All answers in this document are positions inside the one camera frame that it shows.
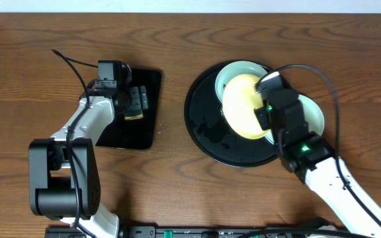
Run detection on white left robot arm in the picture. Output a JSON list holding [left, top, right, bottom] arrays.
[[28, 71, 161, 237]]

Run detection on right black cable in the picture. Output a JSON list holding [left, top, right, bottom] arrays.
[[258, 63, 381, 238]]

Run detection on light green plate with stain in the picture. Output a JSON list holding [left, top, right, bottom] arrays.
[[214, 61, 270, 102]]

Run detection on black cable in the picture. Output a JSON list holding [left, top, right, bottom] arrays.
[[52, 48, 99, 110], [258, 63, 381, 238]]

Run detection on round black tray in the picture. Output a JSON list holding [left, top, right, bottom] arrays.
[[184, 60, 278, 168]]

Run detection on green yellow sponge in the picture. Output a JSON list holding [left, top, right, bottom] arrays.
[[124, 109, 144, 120]]

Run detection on yellow plate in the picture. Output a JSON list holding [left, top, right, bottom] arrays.
[[222, 74, 269, 139]]

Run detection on left black cable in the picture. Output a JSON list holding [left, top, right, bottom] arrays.
[[52, 48, 99, 110]]

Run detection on black rectangular tray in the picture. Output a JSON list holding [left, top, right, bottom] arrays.
[[96, 68, 162, 150]]

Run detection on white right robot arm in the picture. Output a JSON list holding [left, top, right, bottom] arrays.
[[255, 87, 381, 237]]

